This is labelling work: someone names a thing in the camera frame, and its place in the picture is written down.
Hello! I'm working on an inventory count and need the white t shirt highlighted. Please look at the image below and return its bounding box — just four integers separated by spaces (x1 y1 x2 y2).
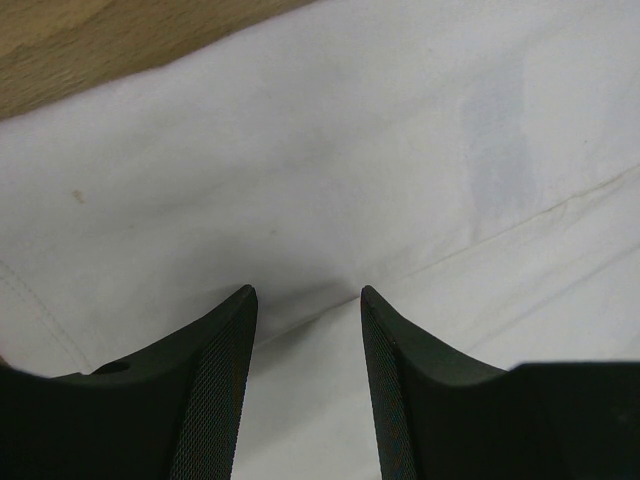
1 1 639 479

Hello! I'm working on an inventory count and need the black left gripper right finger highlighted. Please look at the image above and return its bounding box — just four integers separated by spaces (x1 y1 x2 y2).
360 286 639 479

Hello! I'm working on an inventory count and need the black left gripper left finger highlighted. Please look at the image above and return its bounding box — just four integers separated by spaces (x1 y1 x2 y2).
1 285 258 479

